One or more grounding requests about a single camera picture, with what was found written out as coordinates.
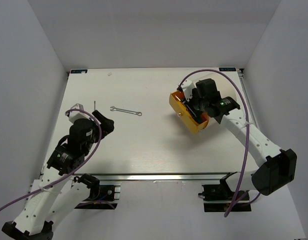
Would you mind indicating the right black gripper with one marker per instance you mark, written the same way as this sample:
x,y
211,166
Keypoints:
x,y
190,104

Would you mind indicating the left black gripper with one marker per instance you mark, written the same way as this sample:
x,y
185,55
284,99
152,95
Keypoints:
x,y
107,124

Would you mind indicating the yellow drawer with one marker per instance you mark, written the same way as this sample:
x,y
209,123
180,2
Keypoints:
x,y
184,114

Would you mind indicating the large green-handled screwdriver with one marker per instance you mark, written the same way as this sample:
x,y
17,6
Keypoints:
x,y
191,111

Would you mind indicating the white cylindrical drawer cabinet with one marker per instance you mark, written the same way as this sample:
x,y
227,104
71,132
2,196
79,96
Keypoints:
x,y
226,85

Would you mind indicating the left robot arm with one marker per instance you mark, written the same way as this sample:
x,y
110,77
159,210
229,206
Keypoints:
x,y
48,206

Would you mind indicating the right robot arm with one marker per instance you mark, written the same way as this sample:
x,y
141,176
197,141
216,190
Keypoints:
x,y
276,166

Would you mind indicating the silver combination wrench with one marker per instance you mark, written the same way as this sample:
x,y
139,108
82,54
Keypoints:
x,y
115,109

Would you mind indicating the blue label sticker right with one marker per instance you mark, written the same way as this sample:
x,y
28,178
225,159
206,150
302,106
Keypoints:
x,y
227,69

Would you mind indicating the blue label sticker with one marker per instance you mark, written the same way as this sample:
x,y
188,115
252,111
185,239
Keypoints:
x,y
78,71
227,69

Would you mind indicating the blue label sticker left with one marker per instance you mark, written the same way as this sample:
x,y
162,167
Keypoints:
x,y
78,71

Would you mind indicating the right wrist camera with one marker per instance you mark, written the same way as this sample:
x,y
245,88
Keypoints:
x,y
186,87

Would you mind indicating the aluminium table rail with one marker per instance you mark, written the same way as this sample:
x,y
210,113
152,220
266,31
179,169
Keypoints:
x,y
128,177

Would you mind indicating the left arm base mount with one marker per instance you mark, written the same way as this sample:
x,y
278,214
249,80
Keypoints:
x,y
105,198

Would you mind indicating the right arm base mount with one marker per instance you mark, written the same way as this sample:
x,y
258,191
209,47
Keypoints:
x,y
216,201

